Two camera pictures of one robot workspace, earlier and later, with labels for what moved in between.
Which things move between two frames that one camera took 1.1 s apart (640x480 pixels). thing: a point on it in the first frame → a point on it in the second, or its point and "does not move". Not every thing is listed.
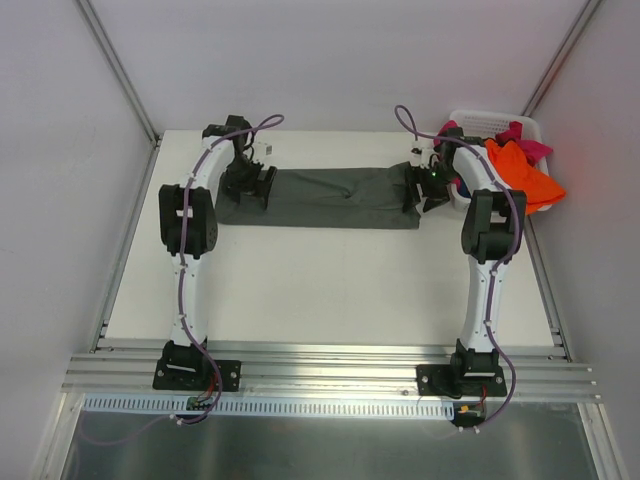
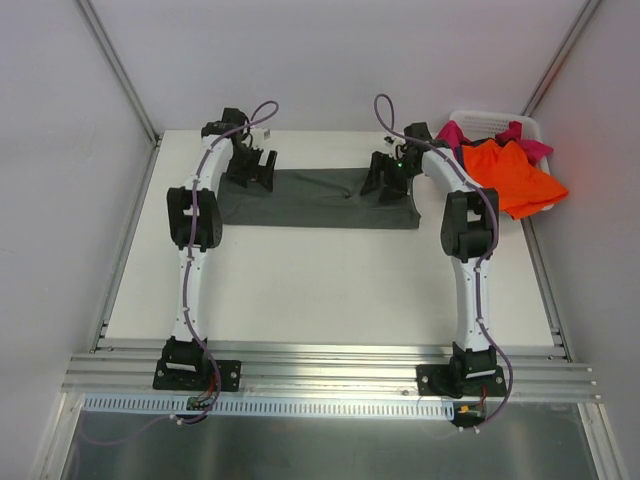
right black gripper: (426, 183) → (392, 173)
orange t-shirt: (537, 191) does not move
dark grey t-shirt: (352, 198) does not move
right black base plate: (470, 374) does not move
